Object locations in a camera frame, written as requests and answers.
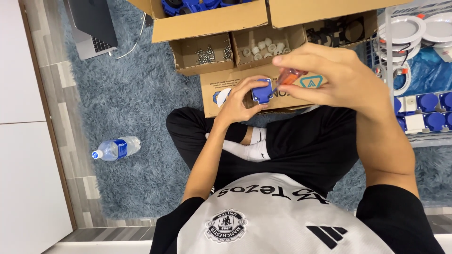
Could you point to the small cardboard box with screws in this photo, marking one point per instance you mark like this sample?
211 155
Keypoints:
185 61

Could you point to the row of blue white sockets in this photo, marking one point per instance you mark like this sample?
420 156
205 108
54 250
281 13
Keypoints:
429 111

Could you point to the blue grey shaggy rug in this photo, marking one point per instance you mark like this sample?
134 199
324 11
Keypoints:
141 105

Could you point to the stack of white round downlights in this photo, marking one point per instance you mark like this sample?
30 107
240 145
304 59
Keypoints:
406 30

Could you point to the person's right hand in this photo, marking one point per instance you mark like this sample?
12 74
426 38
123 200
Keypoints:
346 81

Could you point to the pile of white plastic caps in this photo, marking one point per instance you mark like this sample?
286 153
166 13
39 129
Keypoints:
266 47

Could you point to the person's left hand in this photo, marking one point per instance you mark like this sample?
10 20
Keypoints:
235 105

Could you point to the heap of blue plastic parts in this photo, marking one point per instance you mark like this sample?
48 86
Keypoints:
190 6

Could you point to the pile of metal screws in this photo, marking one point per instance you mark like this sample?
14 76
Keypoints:
206 54

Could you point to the small cardboard box with caps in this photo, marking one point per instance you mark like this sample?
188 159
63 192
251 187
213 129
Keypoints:
243 40

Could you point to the person's black trousers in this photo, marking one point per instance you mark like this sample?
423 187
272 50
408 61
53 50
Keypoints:
310 141

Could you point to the grey laptop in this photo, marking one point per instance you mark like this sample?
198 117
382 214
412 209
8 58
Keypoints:
91 21

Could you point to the plastic water bottle blue label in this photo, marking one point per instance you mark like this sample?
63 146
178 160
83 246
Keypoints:
118 148

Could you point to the printed flat cardboard box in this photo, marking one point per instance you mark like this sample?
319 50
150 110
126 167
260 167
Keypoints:
215 83

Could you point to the blue socket cover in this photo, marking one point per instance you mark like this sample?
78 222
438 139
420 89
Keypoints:
263 92

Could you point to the blue plastic bag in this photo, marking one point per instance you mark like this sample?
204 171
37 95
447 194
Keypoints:
427 68

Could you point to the person's grey black jersey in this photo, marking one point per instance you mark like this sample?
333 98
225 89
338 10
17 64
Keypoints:
275 222

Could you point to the person's white socks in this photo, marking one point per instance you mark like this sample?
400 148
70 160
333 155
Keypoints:
250 148

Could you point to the cardboard box with black parts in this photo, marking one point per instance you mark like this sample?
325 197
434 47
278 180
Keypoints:
367 28

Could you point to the large open cardboard box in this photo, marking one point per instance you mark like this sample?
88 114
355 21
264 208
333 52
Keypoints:
212 24

